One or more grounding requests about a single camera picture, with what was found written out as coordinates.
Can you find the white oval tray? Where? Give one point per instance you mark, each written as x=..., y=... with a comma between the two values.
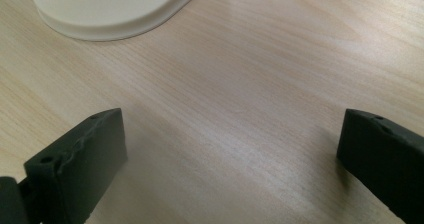
x=110, y=7

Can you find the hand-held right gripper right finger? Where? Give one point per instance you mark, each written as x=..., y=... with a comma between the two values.
x=383, y=157

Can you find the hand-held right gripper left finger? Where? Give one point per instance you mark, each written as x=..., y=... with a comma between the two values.
x=83, y=164

